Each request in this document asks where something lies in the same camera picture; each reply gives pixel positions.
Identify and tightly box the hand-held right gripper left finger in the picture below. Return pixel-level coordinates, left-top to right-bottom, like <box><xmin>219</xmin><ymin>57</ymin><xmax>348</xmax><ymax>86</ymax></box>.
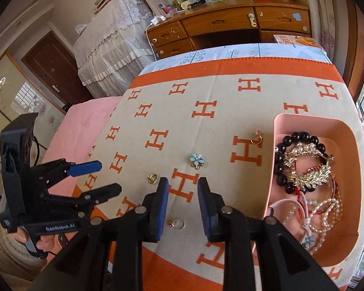
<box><xmin>42</xmin><ymin>177</ymin><xmax>170</xmax><ymax>291</ymax></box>

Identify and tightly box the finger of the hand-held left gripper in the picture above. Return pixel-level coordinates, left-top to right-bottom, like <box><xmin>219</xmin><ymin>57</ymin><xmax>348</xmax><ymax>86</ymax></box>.
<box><xmin>33</xmin><ymin>159</ymin><xmax>103</xmax><ymax>183</ymax></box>
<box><xmin>43</xmin><ymin>183</ymin><xmax>123</xmax><ymax>216</ymax></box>

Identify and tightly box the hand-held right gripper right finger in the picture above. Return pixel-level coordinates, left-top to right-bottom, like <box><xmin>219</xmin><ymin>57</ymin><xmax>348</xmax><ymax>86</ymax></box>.
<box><xmin>197</xmin><ymin>177</ymin><xmax>347</xmax><ymax>291</ymax></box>

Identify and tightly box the white smartwatch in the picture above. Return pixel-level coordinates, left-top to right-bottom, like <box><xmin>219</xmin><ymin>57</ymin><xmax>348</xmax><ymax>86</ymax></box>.
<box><xmin>268</xmin><ymin>193</ymin><xmax>312</xmax><ymax>234</ymax></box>

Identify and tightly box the black bead bracelet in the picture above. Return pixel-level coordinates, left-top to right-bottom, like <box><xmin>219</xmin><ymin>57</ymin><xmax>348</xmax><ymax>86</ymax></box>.
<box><xmin>273</xmin><ymin>131</ymin><xmax>327</xmax><ymax>195</ymax></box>

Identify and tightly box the rhinestone leaf brooch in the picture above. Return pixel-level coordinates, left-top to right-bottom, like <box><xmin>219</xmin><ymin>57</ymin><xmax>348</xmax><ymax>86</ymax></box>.
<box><xmin>283</xmin><ymin>144</ymin><xmax>334</xmax><ymax>168</ymax></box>

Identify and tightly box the pearl strand necklace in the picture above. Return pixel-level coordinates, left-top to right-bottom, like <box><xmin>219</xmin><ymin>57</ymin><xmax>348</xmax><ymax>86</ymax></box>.
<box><xmin>283</xmin><ymin>209</ymin><xmax>332</xmax><ymax>254</ymax></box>

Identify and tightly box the white pearl bracelet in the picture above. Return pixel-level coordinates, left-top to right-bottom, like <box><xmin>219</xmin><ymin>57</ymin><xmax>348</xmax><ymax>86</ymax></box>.
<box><xmin>308</xmin><ymin>198</ymin><xmax>344</xmax><ymax>229</ymax></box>

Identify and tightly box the red string bracelet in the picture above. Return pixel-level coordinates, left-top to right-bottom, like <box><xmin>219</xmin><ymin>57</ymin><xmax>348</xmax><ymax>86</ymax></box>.
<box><xmin>294</xmin><ymin>166</ymin><xmax>342</xmax><ymax>219</ymax></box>

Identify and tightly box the pink storage box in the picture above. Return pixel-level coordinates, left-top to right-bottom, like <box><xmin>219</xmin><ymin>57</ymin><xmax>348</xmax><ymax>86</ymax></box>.
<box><xmin>262</xmin><ymin>113</ymin><xmax>364</xmax><ymax>268</ymax></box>

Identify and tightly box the person's left hand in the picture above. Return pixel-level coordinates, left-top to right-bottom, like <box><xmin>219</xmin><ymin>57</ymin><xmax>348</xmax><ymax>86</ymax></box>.
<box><xmin>15</xmin><ymin>227</ymin><xmax>63</xmax><ymax>262</ymax></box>

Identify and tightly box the pink bed cover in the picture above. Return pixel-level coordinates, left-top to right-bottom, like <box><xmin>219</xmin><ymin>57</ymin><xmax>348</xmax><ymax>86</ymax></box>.
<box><xmin>36</xmin><ymin>95</ymin><xmax>125</xmax><ymax>190</ymax></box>

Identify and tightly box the blue flower brooch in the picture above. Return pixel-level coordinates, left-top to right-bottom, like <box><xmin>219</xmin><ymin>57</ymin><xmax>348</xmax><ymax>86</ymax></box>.
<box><xmin>189</xmin><ymin>153</ymin><xmax>206</xmax><ymax>169</ymax></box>

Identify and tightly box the sliding wardrobe door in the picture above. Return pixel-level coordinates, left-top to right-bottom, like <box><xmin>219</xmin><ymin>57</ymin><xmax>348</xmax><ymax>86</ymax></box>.
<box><xmin>0</xmin><ymin>51</ymin><xmax>68</xmax><ymax>202</ymax></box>

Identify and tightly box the orange and beige printed blanket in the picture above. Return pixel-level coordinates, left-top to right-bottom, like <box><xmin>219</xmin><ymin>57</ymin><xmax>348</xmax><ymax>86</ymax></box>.
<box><xmin>69</xmin><ymin>57</ymin><xmax>364</xmax><ymax>291</ymax></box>

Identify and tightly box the brown wooden door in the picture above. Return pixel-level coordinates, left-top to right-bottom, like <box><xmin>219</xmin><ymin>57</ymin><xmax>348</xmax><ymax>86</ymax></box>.
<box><xmin>21</xmin><ymin>30</ymin><xmax>95</xmax><ymax>110</ymax></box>

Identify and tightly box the piano under lace cover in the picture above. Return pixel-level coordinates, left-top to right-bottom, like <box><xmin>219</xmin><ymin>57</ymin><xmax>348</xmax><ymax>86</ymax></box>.
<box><xmin>72</xmin><ymin>0</ymin><xmax>159</xmax><ymax>98</ymax></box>

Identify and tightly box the wooden desk with drawers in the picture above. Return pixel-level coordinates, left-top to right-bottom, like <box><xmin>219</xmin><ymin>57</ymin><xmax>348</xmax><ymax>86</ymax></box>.
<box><xmin>146</xmin><ymin>0</ymin><xmax>313</xmax><ymax>62</ymax></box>

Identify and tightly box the colourful magazine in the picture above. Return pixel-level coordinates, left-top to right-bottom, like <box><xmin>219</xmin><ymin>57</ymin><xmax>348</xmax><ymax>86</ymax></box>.
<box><xmin>273</xmin><ymin>33</ymin><xmax>326</xmax><ymax>51</ymax></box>

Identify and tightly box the pale floral curtain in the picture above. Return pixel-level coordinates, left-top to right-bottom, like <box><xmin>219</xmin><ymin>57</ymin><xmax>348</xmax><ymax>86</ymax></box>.
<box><xmin>290</xmin><ymin>0</ymin><xmax>353</xmax><ymax>78</ymax></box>

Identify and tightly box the black cable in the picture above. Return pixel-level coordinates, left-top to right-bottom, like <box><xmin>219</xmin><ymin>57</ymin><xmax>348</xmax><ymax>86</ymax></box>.
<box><xmin>32</xmin><ymin>135</ymin><xmax>49</xmax><ymax>166</ymax></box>

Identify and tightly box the gold ring with pink stone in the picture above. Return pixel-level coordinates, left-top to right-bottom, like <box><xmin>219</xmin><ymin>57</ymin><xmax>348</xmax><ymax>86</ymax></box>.
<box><xmin>250</xmin><ymin>129</ymin><xmax>264</xmax><ymax>145</ymax></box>

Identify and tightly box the white charger cable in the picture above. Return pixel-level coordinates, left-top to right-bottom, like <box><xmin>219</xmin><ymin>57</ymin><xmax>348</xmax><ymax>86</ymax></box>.
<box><xmin>145</xmin><ymin>24</ymin><xmax>158</xmax><ymax>63</ymax></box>

